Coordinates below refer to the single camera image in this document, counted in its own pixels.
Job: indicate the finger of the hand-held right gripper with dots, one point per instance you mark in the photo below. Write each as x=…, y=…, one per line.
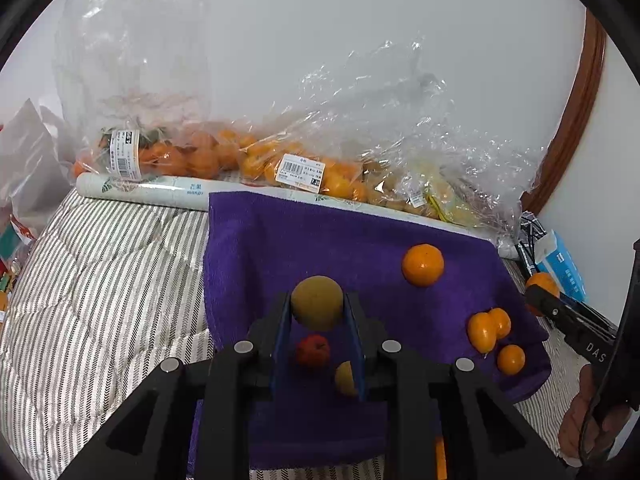
x=545, y=305
x=585, y=312

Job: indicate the black white patterned packet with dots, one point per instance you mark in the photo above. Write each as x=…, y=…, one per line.
x=530, y=240

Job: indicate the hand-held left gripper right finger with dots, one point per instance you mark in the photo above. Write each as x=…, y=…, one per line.
x=356, y=355

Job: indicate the plastic bag of leafy oranges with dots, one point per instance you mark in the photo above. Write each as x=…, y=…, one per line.
x=140, y=110

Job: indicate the red white paper bag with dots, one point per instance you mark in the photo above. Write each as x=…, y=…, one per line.
x=15, y=240

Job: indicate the white printed paper roll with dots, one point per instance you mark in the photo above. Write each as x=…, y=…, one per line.
x=150, y=190

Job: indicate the plastic bag of brown fruit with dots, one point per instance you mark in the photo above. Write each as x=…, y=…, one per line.
x=395, y=195

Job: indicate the blue tissue box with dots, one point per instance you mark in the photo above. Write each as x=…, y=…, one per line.
x=562, y=265

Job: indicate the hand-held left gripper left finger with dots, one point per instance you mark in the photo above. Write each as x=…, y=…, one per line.
x=280, y=360

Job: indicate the purple towel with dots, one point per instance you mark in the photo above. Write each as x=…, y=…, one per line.
x=300, y=240

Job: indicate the plastic bag of yellow fruit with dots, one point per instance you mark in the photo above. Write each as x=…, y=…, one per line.
x=465, y=195

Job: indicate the small red apple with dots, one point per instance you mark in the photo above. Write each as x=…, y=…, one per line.
x=312, y=351

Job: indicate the plastic bag of tangerines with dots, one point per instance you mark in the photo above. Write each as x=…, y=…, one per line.
x=300, y=160

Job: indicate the brown wooden frame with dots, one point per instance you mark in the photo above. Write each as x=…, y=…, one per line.
x=575, y=110

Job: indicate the green-brown round fruit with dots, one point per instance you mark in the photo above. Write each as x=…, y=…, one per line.
x=317, y=302
x=345, y=379

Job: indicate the grey plastic bag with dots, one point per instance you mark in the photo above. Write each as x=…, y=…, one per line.
x=30, y=160

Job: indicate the person's right hand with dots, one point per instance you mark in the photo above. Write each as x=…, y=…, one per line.
x=575, y=425

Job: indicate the small orange tangerine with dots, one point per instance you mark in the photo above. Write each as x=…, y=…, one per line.
x=544, y=282
x=511, y=360
x=502, y=321
x=481, y=333

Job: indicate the large orange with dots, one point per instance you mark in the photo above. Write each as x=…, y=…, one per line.
x=440, y=457
x=423, y=265

